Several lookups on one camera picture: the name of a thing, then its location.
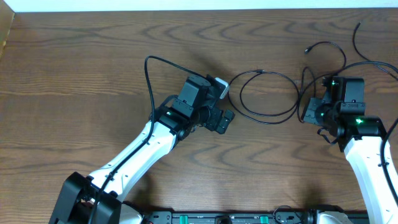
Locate black smooth USB cable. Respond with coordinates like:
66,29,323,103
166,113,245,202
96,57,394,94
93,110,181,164
227,41,347,125

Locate black braided USB cable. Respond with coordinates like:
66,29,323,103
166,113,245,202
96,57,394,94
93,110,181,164
352,21,398,81

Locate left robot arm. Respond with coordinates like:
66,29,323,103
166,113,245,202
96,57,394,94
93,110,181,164
49,75,234,223

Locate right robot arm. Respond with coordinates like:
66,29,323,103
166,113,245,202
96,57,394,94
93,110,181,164
302,76,397,223

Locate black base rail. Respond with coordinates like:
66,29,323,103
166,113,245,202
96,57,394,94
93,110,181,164
121,202,369,224

